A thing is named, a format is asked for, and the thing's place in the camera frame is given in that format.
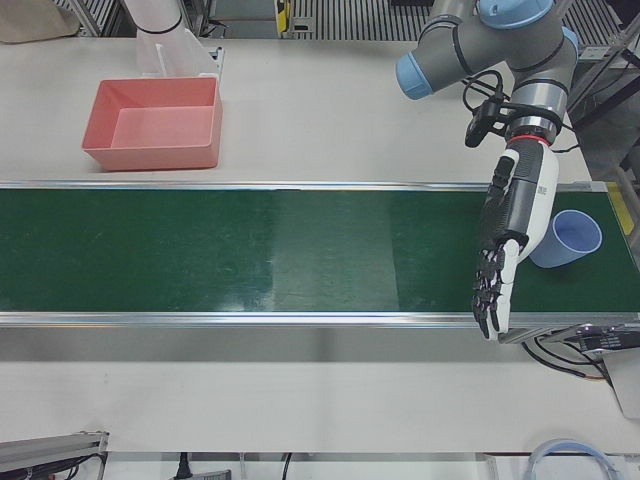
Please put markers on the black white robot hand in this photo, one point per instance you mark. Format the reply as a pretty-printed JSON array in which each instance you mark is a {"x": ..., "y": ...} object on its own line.
[{"x": 530, "y": 200}]

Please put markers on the light blue plastic cup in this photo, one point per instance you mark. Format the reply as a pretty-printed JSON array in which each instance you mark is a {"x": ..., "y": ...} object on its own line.
[{"x": 575, "y": 235}]

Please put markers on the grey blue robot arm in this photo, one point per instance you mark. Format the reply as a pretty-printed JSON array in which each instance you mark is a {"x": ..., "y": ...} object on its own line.
[{"x": 475, "y": 45}]

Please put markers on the pink plastic box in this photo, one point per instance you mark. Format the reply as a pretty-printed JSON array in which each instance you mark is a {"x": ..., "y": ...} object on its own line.
[{"x": 150, "y": 155}]

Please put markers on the white column with base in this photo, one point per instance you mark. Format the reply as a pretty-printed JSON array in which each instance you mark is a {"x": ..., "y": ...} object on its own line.
[{"x": 155, "y": 20}]

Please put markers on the grey power strip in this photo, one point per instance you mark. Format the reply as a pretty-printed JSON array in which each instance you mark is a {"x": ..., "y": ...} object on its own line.
[{"x": 212, "y": 475}]

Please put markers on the aluminium profile bar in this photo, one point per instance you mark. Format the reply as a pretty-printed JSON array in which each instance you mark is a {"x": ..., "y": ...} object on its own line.
[{"x": 50, "y": 450}]

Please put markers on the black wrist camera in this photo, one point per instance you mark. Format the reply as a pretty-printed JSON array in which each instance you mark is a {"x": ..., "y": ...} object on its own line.
[{"x": 479, "y": 127}]

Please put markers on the aluminium frame structure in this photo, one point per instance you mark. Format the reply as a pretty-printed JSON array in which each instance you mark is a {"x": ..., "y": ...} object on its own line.
[{"x": 607, "y": 52}]

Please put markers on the green conveyor belt aluminium frame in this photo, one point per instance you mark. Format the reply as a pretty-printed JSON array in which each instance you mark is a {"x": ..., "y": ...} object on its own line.
[{"x": 250, "y": 250}]

